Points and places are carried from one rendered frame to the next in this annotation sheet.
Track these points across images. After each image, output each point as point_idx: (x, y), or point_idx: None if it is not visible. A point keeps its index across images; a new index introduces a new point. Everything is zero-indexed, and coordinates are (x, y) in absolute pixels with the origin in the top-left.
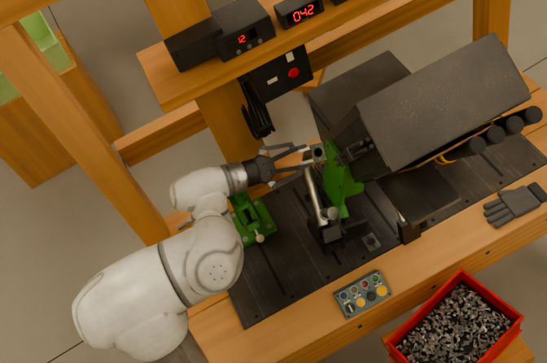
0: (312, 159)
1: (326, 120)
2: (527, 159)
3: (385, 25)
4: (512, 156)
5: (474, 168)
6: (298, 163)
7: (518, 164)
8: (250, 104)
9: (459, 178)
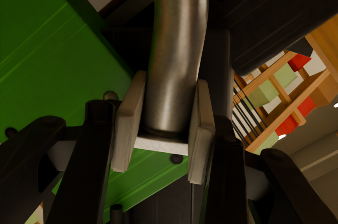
0: (139, 122)
1: (277, 47)
2: (100, 6)
3: None
4: None
5: None
6: (129, 126)
7: (93, 4)
8: None
9: None
